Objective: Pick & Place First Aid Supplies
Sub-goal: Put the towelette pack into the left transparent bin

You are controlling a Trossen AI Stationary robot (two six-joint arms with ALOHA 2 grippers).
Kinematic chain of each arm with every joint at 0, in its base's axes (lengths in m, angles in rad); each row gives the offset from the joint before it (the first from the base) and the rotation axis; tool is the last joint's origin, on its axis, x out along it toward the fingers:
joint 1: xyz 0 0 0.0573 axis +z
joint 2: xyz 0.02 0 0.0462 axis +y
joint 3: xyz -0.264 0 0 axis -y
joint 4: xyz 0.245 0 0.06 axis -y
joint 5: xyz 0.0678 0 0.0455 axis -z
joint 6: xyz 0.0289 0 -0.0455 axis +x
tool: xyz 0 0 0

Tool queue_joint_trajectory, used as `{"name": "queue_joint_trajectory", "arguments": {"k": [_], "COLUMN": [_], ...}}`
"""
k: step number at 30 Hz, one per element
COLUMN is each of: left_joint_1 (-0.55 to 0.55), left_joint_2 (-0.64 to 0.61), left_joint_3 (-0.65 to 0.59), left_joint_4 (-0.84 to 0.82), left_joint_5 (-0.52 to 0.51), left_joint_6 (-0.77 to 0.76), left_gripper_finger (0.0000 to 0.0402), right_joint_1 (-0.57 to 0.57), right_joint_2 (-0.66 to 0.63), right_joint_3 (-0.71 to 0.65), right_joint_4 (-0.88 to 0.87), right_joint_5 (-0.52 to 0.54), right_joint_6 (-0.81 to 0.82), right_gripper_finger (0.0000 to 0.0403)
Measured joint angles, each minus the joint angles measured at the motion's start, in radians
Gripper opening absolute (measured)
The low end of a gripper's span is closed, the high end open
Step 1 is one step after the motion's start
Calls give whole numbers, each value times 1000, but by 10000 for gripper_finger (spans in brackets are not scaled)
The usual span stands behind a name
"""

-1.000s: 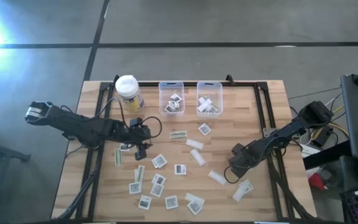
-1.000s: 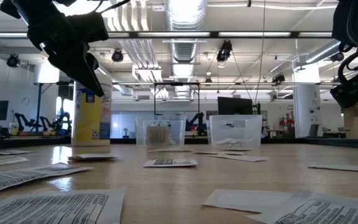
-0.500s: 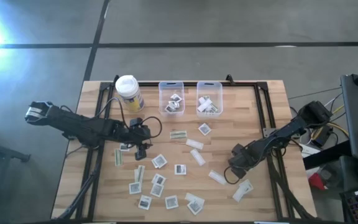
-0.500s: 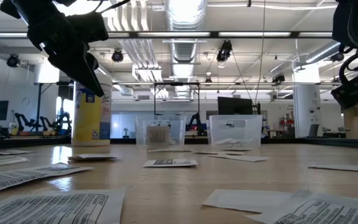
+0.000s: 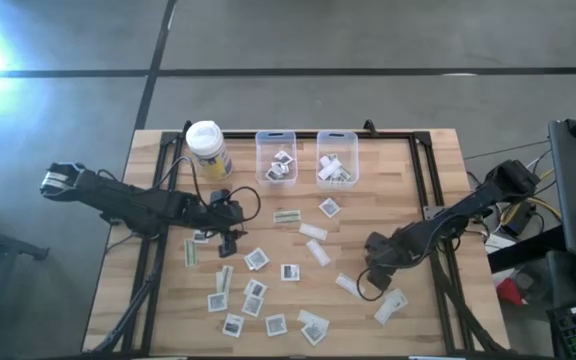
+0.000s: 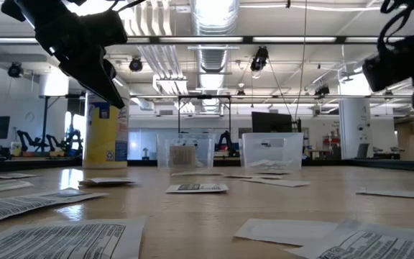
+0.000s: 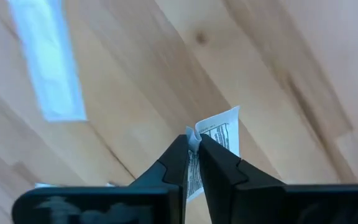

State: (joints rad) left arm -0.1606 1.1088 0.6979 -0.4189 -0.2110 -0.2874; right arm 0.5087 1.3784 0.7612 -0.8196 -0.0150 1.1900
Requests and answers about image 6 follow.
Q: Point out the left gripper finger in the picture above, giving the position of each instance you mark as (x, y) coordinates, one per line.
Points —
(108, 72)
(85, 72)

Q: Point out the white bandage wrapper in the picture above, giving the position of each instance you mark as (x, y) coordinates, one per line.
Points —
(253, 176)
(401, 194)
(284, 164)
(264, 164)
(279, 182)

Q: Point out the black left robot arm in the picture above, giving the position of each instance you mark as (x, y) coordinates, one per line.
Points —
(41, 9)

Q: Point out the black background robot arm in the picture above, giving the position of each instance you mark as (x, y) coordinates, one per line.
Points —
(225, 138)

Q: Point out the black background robot arms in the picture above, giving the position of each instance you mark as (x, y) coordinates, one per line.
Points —
(72, 138)

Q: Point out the yellow disinfecting wipes canister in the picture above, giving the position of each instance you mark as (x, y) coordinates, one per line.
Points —
(102, 144)

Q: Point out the white round column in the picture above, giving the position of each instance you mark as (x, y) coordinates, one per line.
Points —
(354, 126)

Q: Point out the grey office chair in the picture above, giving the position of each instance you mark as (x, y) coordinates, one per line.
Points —
(363, 151)

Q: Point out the clear plastic bin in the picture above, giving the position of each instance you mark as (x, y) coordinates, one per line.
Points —
(207, 158)
(271, 147)

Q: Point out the green striped bandage wrapper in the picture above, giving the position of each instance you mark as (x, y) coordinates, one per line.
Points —
(2, 187)

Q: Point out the black monitor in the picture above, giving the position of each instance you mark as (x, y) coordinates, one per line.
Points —
(271, 122)

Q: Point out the plain white packet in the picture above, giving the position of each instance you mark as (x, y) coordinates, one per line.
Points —
(282, 232)

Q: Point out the black ceiling camera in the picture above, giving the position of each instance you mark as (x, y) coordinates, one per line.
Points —
(15, 70)
(135, 64)
(322, 90)

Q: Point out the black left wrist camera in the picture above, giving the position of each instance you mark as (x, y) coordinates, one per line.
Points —
(108, 28)

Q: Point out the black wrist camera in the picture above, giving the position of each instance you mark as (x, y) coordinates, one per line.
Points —
(108, 28)
(388, 73)

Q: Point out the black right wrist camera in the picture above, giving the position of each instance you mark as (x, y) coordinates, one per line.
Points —
(388, 73)

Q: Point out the black background station frame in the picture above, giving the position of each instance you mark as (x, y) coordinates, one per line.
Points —
(204, 96)

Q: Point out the silver ceiling air duct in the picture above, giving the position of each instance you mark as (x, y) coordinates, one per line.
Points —
(212, 61)

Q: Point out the black overhead camera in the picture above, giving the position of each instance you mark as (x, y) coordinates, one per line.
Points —
(259, 59)

